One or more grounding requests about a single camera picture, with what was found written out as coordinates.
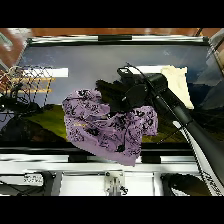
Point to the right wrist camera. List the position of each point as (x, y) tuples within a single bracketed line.
[(125, 74)]

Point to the purple printed shirt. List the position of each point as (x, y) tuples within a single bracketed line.
[(90, 125)]

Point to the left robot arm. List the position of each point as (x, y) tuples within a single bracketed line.
[(48, 184)]

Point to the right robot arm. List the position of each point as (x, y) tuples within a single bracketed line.
[(186, 116)]

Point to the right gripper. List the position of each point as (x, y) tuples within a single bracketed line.
[(135, 96)]

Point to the cream garment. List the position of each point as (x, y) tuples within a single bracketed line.
[(176, 83)]

